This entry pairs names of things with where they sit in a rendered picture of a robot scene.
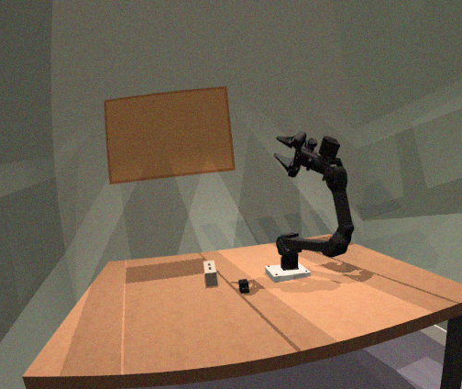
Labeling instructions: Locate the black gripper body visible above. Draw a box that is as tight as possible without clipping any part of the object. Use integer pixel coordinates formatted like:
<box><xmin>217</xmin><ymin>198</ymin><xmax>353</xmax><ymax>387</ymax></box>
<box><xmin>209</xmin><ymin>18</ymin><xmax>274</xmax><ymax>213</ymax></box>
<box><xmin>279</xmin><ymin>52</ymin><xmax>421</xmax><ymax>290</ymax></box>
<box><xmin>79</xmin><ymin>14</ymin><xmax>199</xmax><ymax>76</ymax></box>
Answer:
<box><xmin>288</xmin><ymin>130</ymin><xmax>318</xmax><ymax>177</ymax></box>

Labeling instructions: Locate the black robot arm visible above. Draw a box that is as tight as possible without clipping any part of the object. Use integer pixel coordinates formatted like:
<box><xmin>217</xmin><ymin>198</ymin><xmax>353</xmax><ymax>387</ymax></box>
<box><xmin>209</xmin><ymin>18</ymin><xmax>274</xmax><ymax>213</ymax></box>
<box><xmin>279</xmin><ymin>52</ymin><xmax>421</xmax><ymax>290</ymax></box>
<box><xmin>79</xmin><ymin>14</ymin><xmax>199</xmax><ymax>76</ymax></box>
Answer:
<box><xmin>276</xmin><ymin>136</ymin><xmax>354</xmax><ymax>271</ymax></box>

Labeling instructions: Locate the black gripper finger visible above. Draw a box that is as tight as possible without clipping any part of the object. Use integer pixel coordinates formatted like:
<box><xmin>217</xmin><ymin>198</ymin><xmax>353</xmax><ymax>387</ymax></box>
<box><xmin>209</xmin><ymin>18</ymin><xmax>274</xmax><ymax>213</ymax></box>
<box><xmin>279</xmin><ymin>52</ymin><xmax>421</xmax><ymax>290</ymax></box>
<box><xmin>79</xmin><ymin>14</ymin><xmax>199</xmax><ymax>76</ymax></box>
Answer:
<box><xmin>274</xmin><ymin>153</ymin><xmax>294</xmax><ymax>172</ymax></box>
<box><xmin>276</xmin><ymin>133</ymin><xmax>298</xmax><ymax>148</ymax></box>

